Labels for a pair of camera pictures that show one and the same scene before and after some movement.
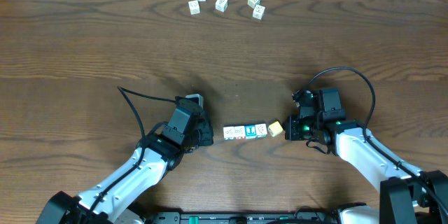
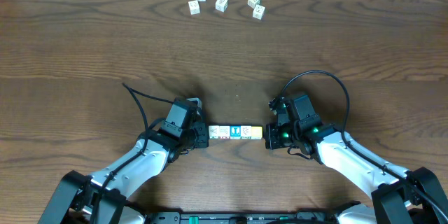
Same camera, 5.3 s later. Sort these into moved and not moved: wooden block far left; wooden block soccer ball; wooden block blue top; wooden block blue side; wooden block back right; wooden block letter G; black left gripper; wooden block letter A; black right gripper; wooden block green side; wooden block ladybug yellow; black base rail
Moved: wooden block letter A; wooden block blue top; black right gripper; wooden block letter G; wooden block soccer ball; wooden block ladybug yellow
Not moved: wooden block green side; wooden block far left; wooden block back right; wooden block blue side; black left gripper; black base rail
